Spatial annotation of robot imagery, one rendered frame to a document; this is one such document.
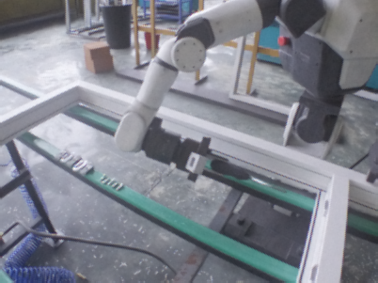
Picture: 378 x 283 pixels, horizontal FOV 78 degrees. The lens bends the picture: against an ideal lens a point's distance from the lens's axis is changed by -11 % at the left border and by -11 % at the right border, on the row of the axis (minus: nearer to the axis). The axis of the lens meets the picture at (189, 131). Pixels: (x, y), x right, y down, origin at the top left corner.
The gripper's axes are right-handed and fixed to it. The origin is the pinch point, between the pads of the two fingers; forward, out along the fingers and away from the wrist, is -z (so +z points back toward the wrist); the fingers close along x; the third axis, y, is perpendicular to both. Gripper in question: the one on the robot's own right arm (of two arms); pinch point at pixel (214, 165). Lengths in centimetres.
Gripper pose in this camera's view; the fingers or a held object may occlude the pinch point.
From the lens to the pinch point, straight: 68.3
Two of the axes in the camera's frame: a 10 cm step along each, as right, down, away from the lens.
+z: -9.4, -3.4, 0.6
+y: 0.4, 0.4, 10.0
